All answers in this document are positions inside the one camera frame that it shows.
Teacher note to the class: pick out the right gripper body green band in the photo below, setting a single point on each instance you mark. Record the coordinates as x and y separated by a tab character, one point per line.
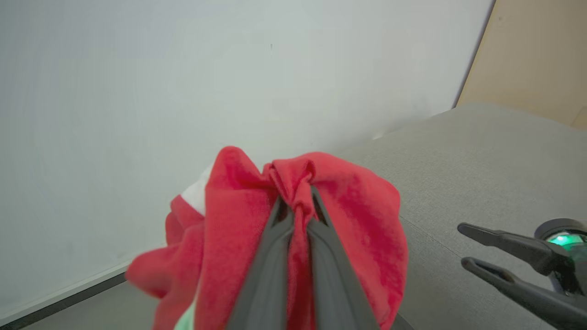
575	247

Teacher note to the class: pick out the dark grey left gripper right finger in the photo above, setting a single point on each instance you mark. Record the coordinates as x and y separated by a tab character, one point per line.
337	284

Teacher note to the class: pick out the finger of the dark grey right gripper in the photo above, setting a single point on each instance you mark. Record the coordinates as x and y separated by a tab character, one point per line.
518	247
532	295

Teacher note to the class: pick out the beige wooden panel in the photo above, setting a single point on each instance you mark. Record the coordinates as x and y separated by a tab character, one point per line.
532	55

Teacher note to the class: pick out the red clothing item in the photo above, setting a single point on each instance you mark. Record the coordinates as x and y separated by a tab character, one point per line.
362	220

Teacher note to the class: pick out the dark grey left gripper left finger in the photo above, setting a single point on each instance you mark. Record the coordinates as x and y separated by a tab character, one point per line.
268	275

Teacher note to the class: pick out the grey fabric sofa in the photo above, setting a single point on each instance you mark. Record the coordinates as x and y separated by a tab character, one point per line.
481	174

